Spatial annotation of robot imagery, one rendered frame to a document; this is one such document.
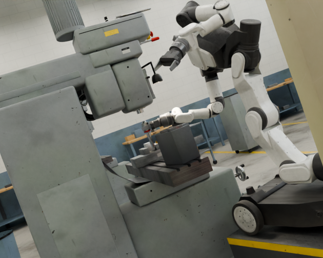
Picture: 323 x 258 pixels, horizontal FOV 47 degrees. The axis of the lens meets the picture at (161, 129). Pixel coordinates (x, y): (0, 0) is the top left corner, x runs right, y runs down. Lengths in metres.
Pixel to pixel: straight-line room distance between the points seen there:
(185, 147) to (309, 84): 1.28
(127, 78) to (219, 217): 1.07
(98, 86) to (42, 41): 6.98
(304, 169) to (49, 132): 1.39
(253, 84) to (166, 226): 1.00
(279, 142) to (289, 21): 1.44
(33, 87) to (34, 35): 7.01
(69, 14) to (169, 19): 7.55
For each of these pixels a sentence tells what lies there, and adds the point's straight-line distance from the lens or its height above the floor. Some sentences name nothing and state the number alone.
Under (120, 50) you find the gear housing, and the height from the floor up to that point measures 1.69.
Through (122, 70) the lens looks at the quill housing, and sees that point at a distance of 2.39.
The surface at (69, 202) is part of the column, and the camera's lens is 2.19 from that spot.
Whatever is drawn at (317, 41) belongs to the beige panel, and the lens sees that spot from 0.83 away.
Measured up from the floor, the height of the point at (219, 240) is 0.33.
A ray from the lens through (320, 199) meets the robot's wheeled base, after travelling 2.00.
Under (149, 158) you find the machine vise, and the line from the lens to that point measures 2.51.
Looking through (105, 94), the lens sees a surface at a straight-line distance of 2.33.
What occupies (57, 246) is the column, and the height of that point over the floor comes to 0.74.
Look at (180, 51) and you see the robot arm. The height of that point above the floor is 1.50.
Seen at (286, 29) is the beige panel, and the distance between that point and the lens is 0.82.
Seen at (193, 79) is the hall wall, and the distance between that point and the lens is 9.71.
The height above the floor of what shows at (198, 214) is 0.55.
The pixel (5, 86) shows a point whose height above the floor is 1.69.
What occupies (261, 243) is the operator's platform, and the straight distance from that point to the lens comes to 2.16.
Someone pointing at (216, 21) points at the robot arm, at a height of 1.59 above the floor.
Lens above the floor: 1.23
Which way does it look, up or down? 2 degrees down
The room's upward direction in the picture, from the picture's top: 20 degrees counter-clockwise
